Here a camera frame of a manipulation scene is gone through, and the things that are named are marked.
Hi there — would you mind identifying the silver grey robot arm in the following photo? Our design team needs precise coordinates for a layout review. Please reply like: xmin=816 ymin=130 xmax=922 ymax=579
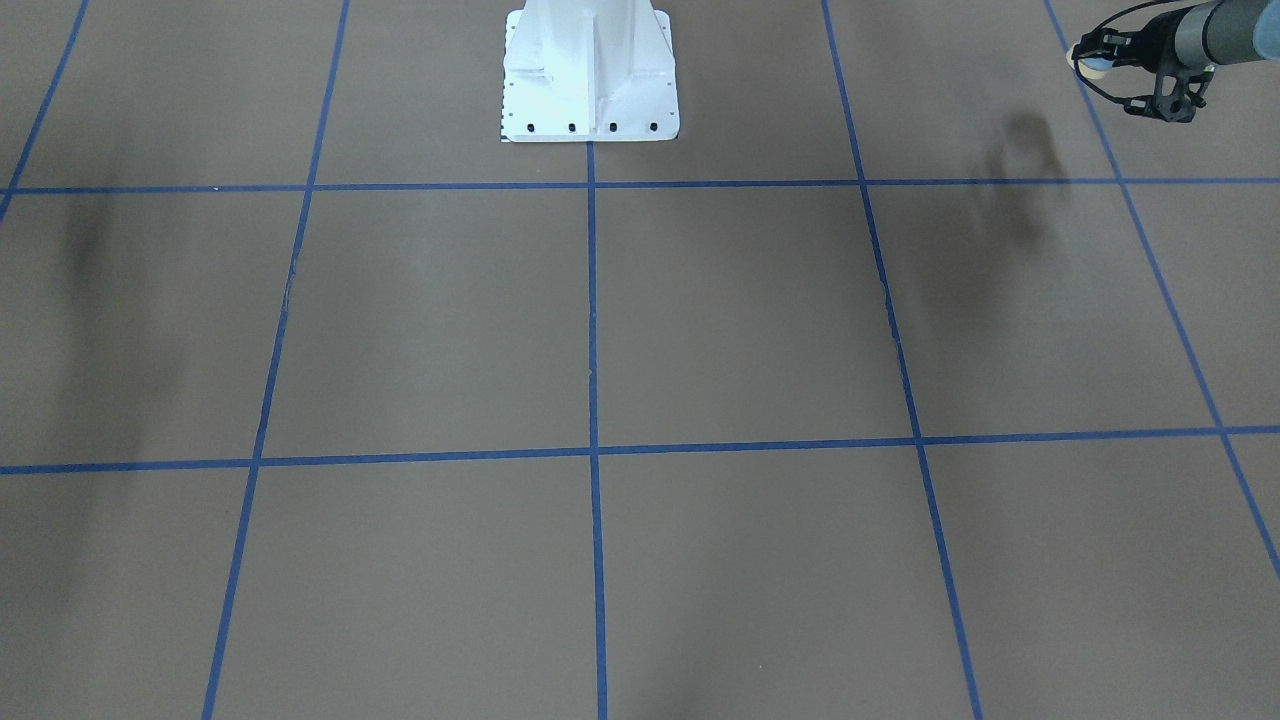
xmin=1098 ymin=1 xmax=1279 ymax=74

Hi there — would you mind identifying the white pedestal column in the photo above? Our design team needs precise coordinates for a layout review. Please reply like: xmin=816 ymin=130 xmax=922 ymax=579
xmin=500 ymin=1 xmax=681 ymax=143

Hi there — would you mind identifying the blue and cream bell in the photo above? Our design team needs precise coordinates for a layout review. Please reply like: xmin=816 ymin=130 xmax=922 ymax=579
xmin=1066 ymin=44 xmax=1114 ymax=79

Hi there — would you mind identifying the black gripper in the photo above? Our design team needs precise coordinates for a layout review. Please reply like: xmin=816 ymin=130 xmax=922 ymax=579
xmin=1098 ymin=22 xmax=1181 ymax=74

